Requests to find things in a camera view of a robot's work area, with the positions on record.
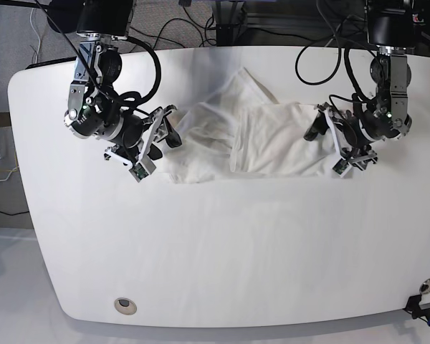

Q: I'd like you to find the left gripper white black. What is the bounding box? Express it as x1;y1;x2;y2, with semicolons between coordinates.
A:
303;102;378;168

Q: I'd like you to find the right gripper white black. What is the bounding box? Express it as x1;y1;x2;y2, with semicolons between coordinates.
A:
103;105;182;168

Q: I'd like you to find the white printed T-shirt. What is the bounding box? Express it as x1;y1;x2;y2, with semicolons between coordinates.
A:
159;68;337;184

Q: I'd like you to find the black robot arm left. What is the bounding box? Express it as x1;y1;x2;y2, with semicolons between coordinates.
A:
303;1;414;176

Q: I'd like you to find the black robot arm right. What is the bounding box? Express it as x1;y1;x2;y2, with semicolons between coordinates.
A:
64;1;182;174

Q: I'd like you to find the silver table grommet left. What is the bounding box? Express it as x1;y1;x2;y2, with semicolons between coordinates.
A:
114;297;137;315

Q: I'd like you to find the silver table grommet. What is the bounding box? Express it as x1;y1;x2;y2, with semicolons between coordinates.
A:
419;278;430;295
114;297;137;315

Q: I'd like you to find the silver table grommet right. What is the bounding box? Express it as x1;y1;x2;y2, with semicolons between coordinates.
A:
419;278;430;295

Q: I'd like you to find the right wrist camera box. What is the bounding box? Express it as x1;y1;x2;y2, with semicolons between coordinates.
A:
129;158;156;183

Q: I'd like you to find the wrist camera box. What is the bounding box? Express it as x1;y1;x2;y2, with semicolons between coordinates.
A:
332;158;353;178
129;158;156;183

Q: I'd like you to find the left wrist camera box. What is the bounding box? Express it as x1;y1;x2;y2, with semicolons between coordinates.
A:
332;158;353;178

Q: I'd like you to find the black aluminium frame post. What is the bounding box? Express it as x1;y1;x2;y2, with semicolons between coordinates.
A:
211;1;246;47

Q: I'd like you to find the white floor cable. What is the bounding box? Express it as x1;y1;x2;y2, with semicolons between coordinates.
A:
29;6;42;64

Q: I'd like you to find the black clamp with cable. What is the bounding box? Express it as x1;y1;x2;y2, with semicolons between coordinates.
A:
403;295;430;327

